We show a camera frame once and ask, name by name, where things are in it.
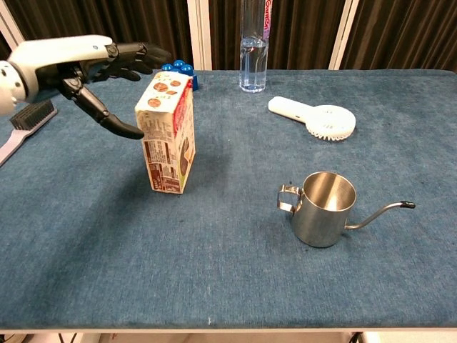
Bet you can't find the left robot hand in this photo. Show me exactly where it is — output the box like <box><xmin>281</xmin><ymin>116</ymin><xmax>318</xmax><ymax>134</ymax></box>
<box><xmin>7</xmin><ymin>34</ymin><xmax>172</xmax><ymax>140</ymax></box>

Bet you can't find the snack box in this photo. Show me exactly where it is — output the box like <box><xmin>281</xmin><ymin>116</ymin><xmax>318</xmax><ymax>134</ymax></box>
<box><xmin>134</xmin><ymin>70</ymin><xmax>197</xmax><ymax>195</ymax></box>

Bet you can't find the black pleated curtain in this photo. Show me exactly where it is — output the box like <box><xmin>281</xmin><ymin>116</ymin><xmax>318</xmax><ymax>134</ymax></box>
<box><xmin>209</xmin><ymin>0</ymin><xmax>348</xmax><ymax>71</ymax></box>
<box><xmin>5</xmin><ymin>0</ymin><xmax>196</xmax><ymax>71</ymax></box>
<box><xmin>0</xmin><ymin>31</ymin><xmax>12</xmax><ymax>62</ymax></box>
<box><xmin>341</xmin><ymin>0</ymin><xmax>457</xmax><ymax>74</ymax></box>

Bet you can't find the blue toy building block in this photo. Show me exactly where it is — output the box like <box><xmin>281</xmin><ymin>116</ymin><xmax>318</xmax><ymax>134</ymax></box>
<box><xmin>160</xmin><ymin>59</ymin><xmax>199</xmax><ymax>92</ymax></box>

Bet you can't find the clear plastic water bottle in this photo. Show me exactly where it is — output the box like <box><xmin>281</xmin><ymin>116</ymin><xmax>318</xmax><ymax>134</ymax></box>
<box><xmin>238</xmin><ymin>0</ymin><xmax>270</xmax><ymax>94</ymax></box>

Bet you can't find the blue table cloth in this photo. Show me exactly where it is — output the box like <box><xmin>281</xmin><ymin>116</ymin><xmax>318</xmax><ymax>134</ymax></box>
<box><xmin>0</xmin><ymin>69</ymin><xmax>457</xmax><ymax>329</ymax></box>

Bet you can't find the white handheld fan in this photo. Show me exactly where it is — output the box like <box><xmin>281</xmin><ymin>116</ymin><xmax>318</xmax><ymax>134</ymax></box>
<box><xmin>268</xmin><ymin>96</ymin><xmax>357</xmax><ymax>142</ymax></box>

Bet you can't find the steel pot with long spout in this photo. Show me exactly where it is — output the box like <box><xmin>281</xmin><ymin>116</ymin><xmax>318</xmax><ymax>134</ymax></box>
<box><xmin>275</xmin><ymin>171</ymin><xmax>417</xmax><ymax>249</ymax></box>

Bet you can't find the white frame post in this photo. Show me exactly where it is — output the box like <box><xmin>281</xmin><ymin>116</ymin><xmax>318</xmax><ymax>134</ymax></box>
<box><xmin>186</xmin><ymin>0</ymin><xmax>213</xmax><ymax>71</ymax></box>
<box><xmin>0</xmin><ymin>0</ymin><xmax>26</xmax><ymax>49</ymax></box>
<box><xmin>327</xmin><ymin>0</ymin><xmax>361</xmax><ymax>71</ymax></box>

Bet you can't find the black brush with grey handle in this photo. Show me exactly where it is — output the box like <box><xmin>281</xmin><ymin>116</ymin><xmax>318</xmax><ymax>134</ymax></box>
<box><xmin>0</xmin><ymin>99</ymin><xmax>59</xmax><ymax>167</ymax></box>

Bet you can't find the black cable bundle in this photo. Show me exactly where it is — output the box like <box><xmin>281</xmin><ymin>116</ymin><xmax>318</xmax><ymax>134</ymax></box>
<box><xmin>0</xmin><ymin>332</ymin><xmax>79</xmax><ymax>343</ymax></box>

